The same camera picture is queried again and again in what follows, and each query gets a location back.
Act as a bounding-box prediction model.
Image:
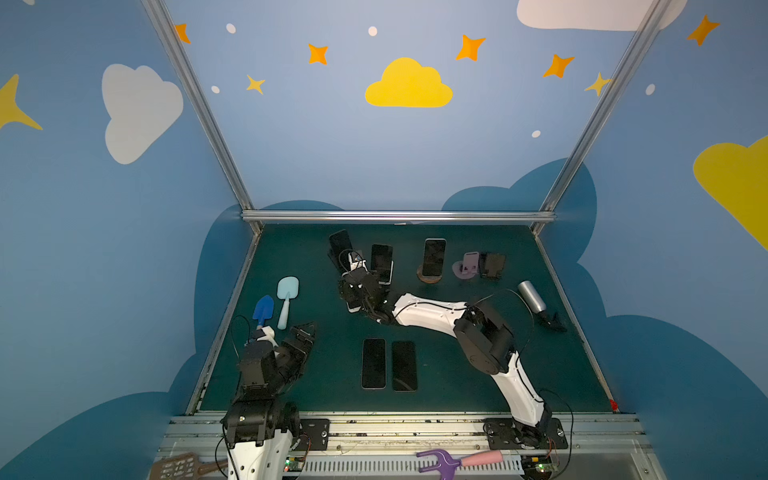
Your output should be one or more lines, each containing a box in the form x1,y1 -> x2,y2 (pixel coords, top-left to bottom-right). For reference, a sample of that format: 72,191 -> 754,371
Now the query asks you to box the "purple round phone stand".
452,251 -> 480,280

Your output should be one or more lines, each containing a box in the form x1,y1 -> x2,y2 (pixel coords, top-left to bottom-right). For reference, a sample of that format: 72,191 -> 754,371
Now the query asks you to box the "phone on wooden stand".
421,238 -> 447,277

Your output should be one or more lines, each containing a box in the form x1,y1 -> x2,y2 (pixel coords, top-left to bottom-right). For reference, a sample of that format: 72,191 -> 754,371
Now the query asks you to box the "small black phone stand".
479,252 -> 506,280

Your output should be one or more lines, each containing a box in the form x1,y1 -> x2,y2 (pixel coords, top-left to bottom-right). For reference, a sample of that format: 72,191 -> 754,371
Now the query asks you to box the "brown perforated toy spatula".
148,452 -> 228,480

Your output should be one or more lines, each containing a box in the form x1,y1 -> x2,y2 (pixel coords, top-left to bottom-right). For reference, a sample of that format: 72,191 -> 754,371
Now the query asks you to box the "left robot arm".
222,322 -> 316,479

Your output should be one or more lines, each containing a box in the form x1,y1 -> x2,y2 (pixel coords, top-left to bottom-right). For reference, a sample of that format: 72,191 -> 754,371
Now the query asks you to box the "aluminium frame rail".
241,209 -> 556,224

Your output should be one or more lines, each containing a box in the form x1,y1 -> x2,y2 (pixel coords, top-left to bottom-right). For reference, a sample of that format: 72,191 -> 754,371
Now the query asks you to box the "purple phone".
361,338 -> 387,390

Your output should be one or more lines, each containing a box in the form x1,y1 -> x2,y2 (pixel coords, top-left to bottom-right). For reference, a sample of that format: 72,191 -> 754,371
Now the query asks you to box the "silver screwdriver tool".
517,280 -> 567,333

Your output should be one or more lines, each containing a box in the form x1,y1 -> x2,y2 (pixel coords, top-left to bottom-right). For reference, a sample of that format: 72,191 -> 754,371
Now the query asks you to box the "light blue toy shovel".
277,276 -> 299,330

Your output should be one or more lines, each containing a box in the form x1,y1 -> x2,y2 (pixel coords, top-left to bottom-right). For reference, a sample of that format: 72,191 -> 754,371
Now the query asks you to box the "black folding phone stand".
327,236 -> 361,274

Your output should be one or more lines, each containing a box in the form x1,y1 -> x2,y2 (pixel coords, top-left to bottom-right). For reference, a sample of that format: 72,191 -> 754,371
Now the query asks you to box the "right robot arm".
338,266 -> 565,448

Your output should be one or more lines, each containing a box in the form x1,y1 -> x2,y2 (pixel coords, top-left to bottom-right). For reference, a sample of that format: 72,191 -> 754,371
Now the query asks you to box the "round wooden phone stand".
417,270 -> 442,284

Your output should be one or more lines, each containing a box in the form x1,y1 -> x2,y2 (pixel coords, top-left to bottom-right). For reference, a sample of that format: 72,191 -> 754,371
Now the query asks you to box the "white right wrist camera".
348,251 -> 368,271

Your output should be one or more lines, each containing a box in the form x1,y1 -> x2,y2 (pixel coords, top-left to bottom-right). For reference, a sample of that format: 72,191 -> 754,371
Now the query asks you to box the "purple pink toy fork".
416,449 -> 503,480

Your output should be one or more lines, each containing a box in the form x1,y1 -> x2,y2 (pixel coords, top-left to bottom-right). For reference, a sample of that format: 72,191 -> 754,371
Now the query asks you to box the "white framed phone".
345,292 -> 362,314

